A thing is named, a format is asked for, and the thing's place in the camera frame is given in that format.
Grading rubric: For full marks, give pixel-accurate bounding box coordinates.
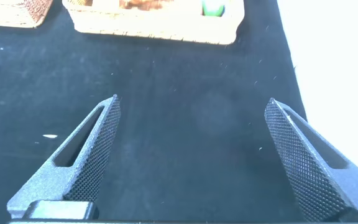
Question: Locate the wicker basket with brown handles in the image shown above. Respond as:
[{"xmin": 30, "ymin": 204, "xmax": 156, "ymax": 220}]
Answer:
[
  {"xmin": 0, "ymin": 0, "xmax": 54, "ymax": 29},
  {"xmin": 62, "ymin": 0, "xmax": 245, "ymax": 45}
]

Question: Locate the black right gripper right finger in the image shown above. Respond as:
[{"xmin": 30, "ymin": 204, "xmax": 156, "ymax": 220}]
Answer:
[{"xmin": 264, "ymin": 97, "xmax": 358, "ymax": 222}]

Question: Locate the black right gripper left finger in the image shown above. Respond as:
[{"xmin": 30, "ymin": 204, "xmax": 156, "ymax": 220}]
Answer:
[{"xmin": 6, "ymin": 93, "xmax": 122, "ymax": 220}]

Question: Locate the golden bread loaf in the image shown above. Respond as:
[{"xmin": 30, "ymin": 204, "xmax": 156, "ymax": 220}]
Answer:
[{"xmin": 118, "ymin": 0, "xmax": 173, "ymax": 12}]

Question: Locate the green round fruit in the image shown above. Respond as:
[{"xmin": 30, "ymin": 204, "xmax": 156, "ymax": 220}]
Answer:
[{"xmin": 201, "ymin": 0, "xmax": 226, "ymax": 17}]

